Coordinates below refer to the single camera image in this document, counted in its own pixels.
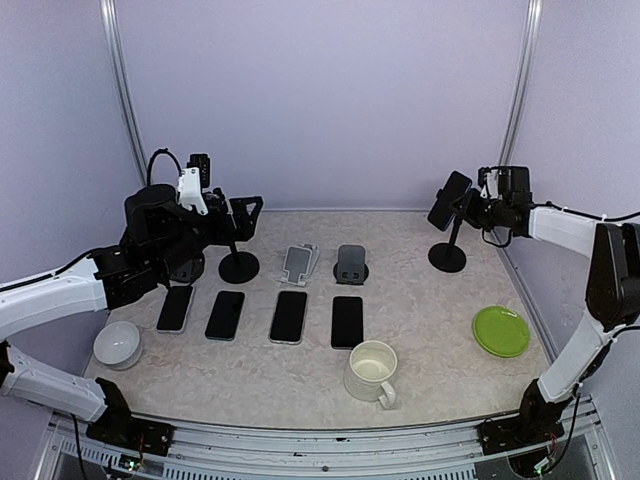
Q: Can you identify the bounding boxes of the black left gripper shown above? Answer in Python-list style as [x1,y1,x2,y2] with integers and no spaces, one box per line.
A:
[154,195,263,278]

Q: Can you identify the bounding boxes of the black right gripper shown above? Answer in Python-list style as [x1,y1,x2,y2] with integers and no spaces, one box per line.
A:
[449,186,511,231]

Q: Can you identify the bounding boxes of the black round-base phone stand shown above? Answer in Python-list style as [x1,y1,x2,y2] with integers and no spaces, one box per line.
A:
[212,187,261,284]

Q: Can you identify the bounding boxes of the silver folding phone stand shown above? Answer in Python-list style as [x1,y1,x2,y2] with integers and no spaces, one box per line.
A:
[279,243,320,287]

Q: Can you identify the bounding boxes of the blue-edged phone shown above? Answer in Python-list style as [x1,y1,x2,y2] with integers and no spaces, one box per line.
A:
[427,171,472,231]

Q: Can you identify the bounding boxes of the black gooseneck phone stand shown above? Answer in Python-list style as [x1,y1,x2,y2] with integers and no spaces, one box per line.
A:
[428,191,472,273]

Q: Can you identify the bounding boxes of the phone with purple edge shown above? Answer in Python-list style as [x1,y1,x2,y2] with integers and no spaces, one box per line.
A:
[331,296,364,350]

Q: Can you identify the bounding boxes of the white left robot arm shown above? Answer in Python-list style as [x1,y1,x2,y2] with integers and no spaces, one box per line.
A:
[1,184,263,445]

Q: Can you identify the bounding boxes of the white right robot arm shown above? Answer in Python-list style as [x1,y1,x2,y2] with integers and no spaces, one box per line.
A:
[461,189,639,406]

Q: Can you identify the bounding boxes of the small dark folding stand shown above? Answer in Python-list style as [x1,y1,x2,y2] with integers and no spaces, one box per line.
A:
[170,256,205,284]

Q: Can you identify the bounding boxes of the green plate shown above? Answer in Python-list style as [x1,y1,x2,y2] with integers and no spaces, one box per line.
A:
[472,306,531,358]

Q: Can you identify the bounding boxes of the white ceramic bowl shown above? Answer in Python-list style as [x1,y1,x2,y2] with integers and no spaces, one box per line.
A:
[93,321,142,371]

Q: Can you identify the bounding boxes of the white ribbed mug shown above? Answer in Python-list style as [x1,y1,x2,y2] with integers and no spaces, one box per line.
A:
[343,340,398,410]

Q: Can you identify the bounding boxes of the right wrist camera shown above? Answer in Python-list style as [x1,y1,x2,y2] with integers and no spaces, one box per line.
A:
[478,166,531,200]

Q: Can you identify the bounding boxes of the right aluminium frame post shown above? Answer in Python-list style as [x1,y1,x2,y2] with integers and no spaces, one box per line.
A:
[498,0,544,167]

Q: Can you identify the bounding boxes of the aluminium frame post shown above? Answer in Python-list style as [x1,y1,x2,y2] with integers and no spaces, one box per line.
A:
[99,0,148,187]
[498,0,544,167]

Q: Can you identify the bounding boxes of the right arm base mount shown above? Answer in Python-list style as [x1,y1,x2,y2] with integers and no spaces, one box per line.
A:
[477,416,565,455]

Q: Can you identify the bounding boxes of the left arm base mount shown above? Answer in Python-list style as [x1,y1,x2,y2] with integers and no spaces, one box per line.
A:
[86,417,174,457]

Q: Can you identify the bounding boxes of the left aluminium frame post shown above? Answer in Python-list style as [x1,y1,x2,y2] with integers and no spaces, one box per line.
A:
[99,0,148,187]

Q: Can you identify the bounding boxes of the front aluminium rail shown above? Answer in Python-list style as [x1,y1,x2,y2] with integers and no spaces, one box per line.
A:
[34,397,616,480]

